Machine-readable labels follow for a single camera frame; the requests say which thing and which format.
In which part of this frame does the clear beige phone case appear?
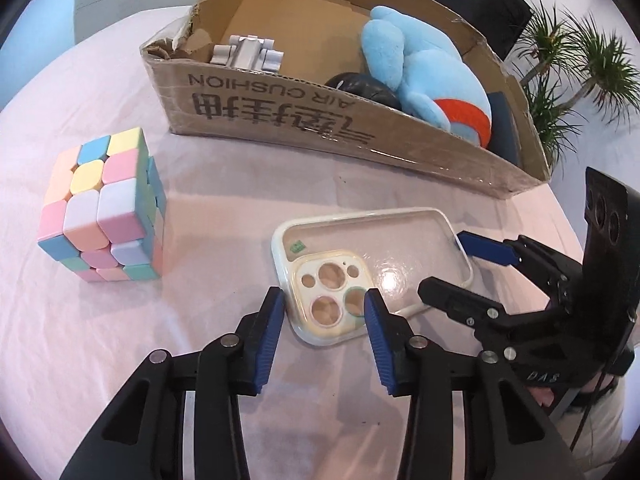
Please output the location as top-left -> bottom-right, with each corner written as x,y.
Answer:
271,207 -> 474,347

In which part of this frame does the silver folding phone stand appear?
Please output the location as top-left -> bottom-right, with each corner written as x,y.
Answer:
209,35 -> 284,74

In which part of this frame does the black round pouch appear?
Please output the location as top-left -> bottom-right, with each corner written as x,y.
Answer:
326,72 -> 401,110

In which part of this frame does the green potted plant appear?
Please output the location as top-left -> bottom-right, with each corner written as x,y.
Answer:
514,1 -> 639,168

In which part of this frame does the brown cardboard box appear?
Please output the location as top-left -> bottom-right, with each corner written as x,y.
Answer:
140,0 -> 551,198

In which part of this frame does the light blue plush toy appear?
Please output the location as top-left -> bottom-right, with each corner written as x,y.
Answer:
360,6 -> 492,148

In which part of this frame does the black rectangular box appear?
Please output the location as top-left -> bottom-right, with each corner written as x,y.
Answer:
487,92 -> 522,167

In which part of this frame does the pastel rubik's cube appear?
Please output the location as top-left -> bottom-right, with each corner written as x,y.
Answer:
37,127 -> 167,282

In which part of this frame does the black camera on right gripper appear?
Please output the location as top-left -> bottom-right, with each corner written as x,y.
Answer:
582,167 -> 639,320

